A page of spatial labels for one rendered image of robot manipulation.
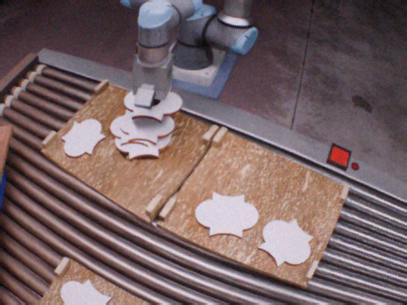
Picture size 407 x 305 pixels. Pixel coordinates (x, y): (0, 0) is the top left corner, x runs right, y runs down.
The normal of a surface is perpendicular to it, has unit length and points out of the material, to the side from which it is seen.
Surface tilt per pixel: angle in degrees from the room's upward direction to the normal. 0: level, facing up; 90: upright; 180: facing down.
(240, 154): 0
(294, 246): 0
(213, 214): 0
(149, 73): 90
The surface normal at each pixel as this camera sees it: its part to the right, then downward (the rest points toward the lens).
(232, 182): 0.06, -0.66
